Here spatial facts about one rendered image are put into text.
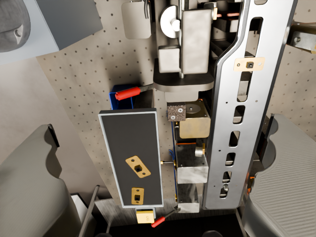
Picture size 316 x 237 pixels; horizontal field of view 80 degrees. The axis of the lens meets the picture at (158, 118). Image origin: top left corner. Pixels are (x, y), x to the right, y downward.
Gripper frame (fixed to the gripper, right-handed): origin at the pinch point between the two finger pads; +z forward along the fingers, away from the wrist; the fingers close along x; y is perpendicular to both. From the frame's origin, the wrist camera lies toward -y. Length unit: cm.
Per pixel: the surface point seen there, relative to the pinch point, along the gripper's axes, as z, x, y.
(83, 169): 144, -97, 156
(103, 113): 27.7, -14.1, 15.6
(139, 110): 28.0, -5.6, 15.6
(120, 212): 123, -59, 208
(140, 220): 28, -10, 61
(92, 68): 74, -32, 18
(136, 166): 27.2, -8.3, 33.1
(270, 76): 44, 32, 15
